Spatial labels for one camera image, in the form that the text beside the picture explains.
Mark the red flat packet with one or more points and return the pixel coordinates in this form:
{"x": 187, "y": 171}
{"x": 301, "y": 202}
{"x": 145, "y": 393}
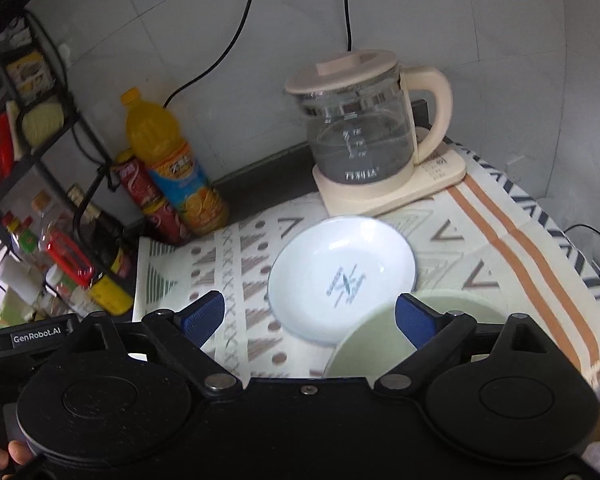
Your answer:
{"x": 6, "y": 142}

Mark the cream kettle base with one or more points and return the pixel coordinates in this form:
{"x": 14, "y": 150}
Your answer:
{"x": 430, "y": 180}

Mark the orange juice bottle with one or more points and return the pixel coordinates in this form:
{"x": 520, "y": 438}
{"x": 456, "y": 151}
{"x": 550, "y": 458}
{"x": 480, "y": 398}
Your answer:
{"x": 175, "y": 170}

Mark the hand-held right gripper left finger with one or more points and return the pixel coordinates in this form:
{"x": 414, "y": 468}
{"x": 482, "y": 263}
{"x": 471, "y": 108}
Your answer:
{"x": 202, "y": 317}

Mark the yellow sponge pack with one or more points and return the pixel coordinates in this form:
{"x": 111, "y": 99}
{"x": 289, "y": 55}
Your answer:
{"x": 45, "y": 120}

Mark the green drink carton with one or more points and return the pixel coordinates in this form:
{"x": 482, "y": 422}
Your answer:
{"x": 7, "y": 315}

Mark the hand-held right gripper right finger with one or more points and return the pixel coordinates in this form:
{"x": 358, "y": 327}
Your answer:
{"x": 417, "y": 321}

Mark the cream bowl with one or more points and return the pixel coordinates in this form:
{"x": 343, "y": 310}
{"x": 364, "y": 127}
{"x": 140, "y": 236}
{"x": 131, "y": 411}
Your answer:
{"x": 360, "y": 355}

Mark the red drink can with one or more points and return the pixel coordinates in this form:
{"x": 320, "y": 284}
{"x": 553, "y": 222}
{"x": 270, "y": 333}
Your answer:
{"x": 135, "y": 182}
{"x": 167, "y": 220}

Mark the patterned fringed table mat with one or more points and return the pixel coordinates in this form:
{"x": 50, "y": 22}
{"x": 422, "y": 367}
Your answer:
{"x": 480, "y": 240}

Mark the glass electric kettle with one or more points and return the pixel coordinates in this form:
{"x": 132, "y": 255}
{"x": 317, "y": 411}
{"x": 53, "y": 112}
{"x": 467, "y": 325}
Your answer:
{"x": 360, "y": 130}

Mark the small white plate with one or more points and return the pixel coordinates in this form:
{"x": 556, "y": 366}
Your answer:
{"x": 330, "y": 270}

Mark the dark soy sauce bottle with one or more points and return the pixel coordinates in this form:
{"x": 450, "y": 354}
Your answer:
{"x": 102, "y": 230}

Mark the black metal shelf rack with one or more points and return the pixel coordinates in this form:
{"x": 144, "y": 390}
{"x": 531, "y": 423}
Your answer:
{"x": 55, "y": 155}

